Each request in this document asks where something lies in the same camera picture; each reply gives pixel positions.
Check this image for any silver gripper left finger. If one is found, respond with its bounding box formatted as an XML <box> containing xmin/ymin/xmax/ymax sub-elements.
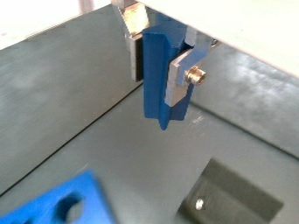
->
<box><xmin>110</xmin><ymin>0</ymin><xmax>149</xmax><ymax>82</ymax></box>

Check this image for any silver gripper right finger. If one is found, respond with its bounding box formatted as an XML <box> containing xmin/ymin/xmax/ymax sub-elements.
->
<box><xmin>164</xmin><ymin>27</ymin><xmax>212</xmax><ymax>107</ymax></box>

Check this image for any blue star-shaped peg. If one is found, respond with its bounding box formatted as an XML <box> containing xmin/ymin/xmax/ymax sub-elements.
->
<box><xmin>141</xmin><ymin>12</ymin><xmax>196</xmax><ymax>131</ymax></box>

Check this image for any blue shape-sorting board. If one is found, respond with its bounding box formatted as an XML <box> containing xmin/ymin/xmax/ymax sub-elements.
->
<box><xmin>0</xmin><ymin>171</ymin><xmax>117</xmax><ymax>224</ymax></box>

